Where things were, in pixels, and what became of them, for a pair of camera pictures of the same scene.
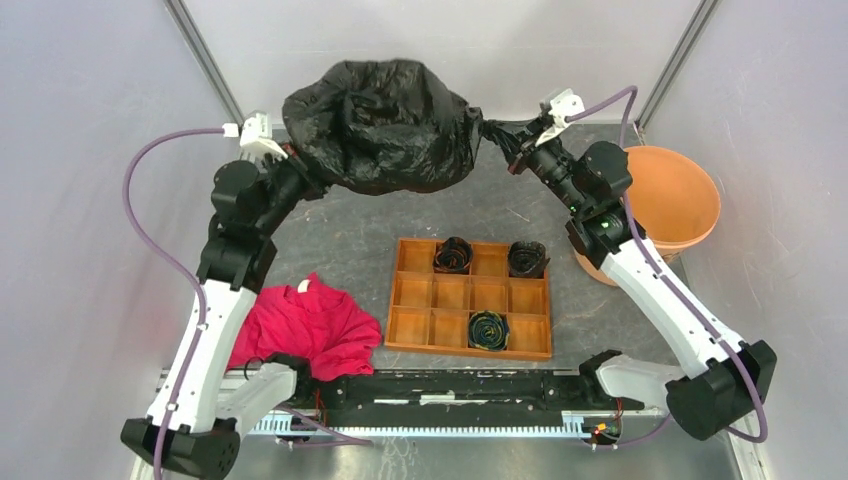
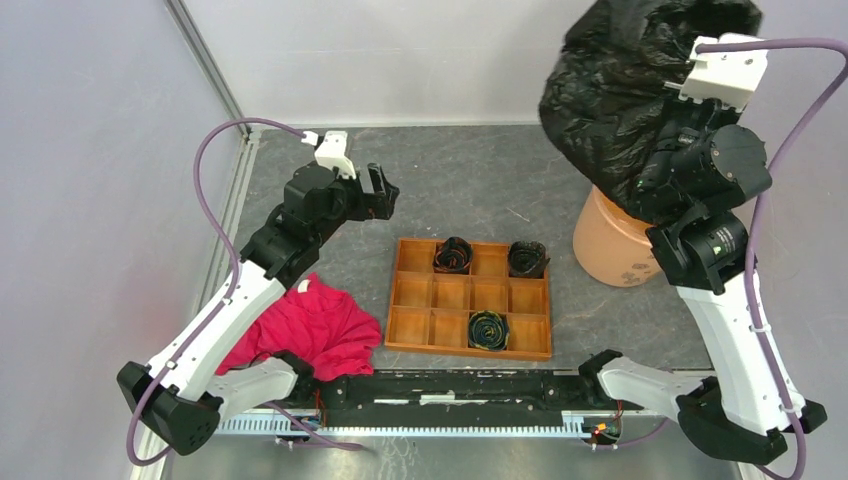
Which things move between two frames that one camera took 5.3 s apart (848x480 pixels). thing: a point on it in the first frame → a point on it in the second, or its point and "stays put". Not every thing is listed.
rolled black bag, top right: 527,259 stays put
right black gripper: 528,147 → 723,115
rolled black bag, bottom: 488,330 stays put
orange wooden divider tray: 431,311 stays put
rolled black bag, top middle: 452,255 stays put
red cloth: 337,338 stays put
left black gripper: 296,161 → 377,205
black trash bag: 389,126 → 605,97
